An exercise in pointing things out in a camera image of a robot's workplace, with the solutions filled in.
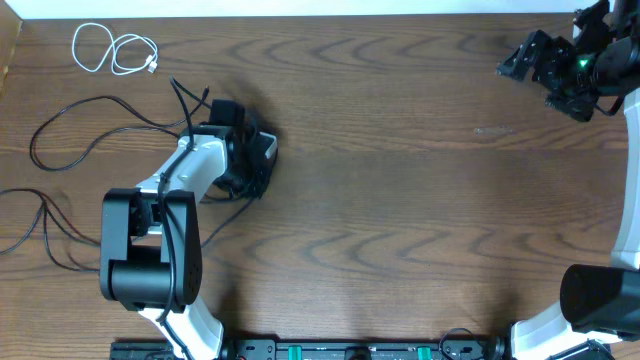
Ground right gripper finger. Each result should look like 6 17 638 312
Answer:
499 30 551 66
497 62 533 82

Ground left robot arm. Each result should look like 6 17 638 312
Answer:
99 100 278 359

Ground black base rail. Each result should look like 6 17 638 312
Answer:
109 338 506 360

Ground white usb cable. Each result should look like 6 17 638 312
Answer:
71 22 160 76

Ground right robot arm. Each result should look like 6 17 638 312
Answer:
485 1 639 359

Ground black usb cable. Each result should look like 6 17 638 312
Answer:
28 86 211 173

